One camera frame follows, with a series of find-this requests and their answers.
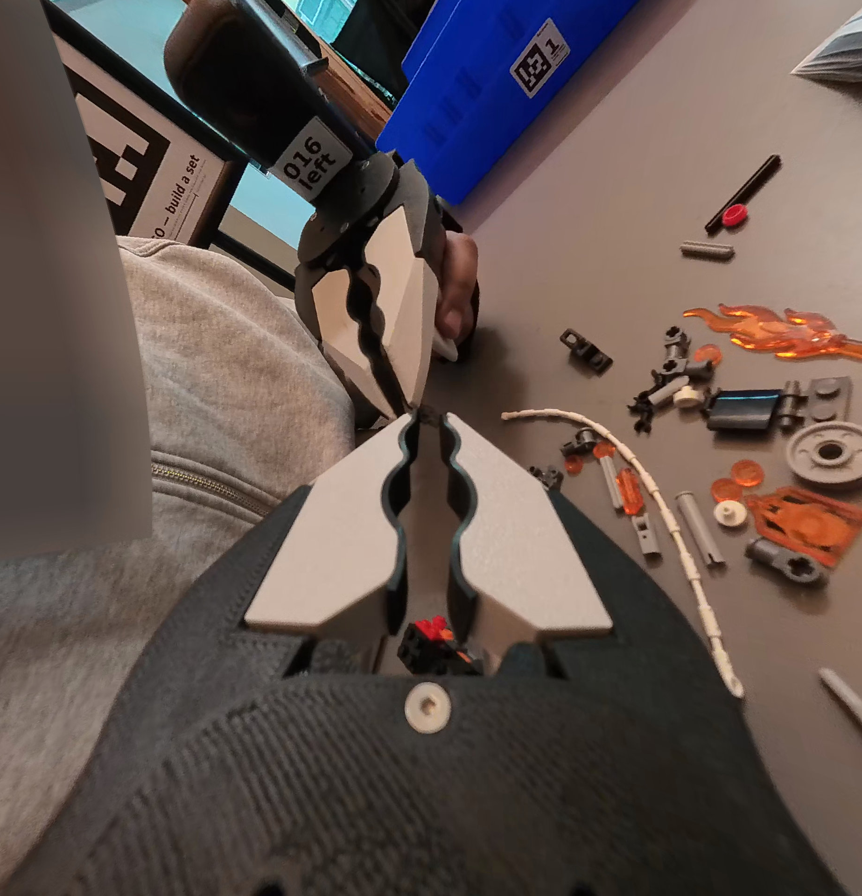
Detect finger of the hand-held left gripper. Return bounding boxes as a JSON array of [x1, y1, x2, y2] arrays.
[[363, 209, 439, 415], [310, 268, 408, 421]]

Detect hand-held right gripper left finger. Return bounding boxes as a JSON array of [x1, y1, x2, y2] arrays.
[[243, 413, 414, 667]]

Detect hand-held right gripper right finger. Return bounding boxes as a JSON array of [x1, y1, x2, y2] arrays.
[[439, 413, 614, 667]]

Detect black red lego model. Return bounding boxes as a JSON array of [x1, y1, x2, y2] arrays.
[[396, 616, 484, 676]]

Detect grey long lego pin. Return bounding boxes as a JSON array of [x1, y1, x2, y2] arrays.
[[674, 490, 726, 567]]

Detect black lego clip plate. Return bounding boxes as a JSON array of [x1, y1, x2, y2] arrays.
[[559, 328, 614, 375]]

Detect cluster of small lego pieces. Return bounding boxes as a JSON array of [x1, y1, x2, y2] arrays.
[[529, 325, 768, 561]]

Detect dark grey lego connector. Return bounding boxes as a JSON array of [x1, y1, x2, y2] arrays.
[[744, 535, 829, 588]]

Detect dark blue lego panel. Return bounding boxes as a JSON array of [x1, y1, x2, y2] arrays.
[[704, 388, 785, 433]]

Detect orange flat lego web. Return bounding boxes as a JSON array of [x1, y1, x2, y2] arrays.
[[744, 486, 862, 568]]

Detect grey round lego dish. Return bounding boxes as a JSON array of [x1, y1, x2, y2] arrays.
[[786, 422, 862, 489]]

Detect grey lego hinge plate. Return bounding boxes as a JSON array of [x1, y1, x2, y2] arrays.
[[781, 377, 855, 428]]

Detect orange transparent lego flame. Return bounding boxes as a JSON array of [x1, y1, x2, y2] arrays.
[[683, 302, 862, 361]]

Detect grey lego blade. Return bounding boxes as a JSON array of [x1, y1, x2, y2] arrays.
[[818, 668, 862, 750]]

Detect black lego axle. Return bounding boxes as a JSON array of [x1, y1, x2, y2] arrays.
[[704, 154, 783, 234]]

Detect lego instruction booklet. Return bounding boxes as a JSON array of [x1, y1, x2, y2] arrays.
[[791, 0, 862, 85]]

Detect person's left hand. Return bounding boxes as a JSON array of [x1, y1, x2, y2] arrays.
[[433, 232, 482, 344]]

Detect framed sign with tag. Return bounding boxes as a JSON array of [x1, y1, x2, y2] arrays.
[[53, 0, 250, 249]]

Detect blue plastic bin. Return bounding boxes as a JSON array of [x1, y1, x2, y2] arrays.
[[375, 0, 642, 207]]

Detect white flexible lego hose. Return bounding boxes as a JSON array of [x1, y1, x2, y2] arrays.
[[501, 408, 745, 701]]

